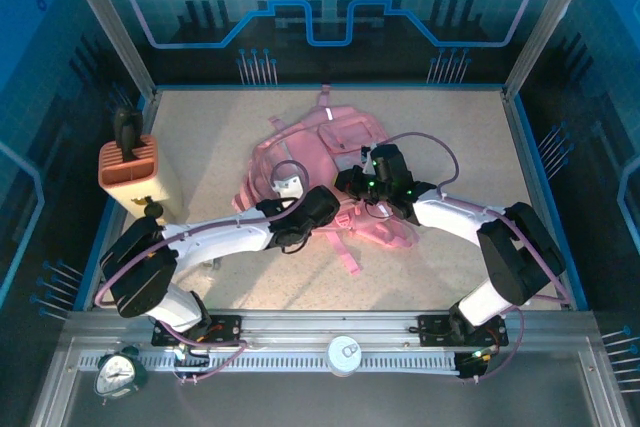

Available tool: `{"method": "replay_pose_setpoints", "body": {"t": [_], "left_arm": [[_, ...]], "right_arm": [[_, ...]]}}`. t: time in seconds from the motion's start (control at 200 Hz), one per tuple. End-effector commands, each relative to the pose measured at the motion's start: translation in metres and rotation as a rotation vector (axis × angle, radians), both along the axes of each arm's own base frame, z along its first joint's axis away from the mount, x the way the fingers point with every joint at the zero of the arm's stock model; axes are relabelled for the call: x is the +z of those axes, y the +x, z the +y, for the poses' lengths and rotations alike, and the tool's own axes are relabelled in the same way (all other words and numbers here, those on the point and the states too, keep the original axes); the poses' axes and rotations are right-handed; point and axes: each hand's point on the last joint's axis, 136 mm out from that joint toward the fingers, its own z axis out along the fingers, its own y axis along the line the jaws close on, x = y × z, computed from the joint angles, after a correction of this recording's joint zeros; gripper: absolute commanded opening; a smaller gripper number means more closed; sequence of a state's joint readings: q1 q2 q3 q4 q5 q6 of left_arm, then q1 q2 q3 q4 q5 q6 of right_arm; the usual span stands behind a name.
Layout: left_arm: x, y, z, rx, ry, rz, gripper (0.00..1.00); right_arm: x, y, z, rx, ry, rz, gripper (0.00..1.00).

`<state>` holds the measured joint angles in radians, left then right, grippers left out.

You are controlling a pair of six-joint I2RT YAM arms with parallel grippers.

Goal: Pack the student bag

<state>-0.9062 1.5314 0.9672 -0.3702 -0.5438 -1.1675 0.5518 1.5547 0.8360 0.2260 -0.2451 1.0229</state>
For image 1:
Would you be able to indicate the white round button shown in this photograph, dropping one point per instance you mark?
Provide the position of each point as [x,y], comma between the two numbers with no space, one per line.
[344,357]

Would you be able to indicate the aluminium front frame rail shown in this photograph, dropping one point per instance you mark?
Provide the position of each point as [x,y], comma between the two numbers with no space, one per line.
[325,322]

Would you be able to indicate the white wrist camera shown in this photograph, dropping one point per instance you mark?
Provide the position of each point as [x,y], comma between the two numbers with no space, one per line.
[290,188]
[367,152]

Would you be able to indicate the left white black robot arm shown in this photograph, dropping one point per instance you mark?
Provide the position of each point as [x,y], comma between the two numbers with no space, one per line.
[140,267]

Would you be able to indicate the aluminium frame post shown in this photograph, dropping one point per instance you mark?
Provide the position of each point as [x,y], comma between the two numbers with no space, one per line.
[550,22]
[112,22]

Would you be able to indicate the pink school backpack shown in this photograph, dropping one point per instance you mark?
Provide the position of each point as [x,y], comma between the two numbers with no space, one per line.
[300,147]

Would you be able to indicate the black round knob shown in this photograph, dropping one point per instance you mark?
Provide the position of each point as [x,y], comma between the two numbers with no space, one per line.
[153,210]

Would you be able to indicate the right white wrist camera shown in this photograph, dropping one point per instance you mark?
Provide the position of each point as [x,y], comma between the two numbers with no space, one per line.
[367,152]

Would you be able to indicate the green alarm clock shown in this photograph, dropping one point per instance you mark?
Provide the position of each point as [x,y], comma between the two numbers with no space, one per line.
[117,377]

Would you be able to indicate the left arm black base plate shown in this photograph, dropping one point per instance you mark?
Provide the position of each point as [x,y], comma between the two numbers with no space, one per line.
[227,329]

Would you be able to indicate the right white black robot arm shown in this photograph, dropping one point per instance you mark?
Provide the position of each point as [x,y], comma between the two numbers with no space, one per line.
[520,257]

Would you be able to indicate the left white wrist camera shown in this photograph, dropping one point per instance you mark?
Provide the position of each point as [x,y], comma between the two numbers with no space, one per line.
[290,188]

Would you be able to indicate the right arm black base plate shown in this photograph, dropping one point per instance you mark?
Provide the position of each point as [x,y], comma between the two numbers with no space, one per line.
[430,329]

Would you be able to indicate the orange cream knife block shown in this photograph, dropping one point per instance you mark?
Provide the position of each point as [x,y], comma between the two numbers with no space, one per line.
[127,172]

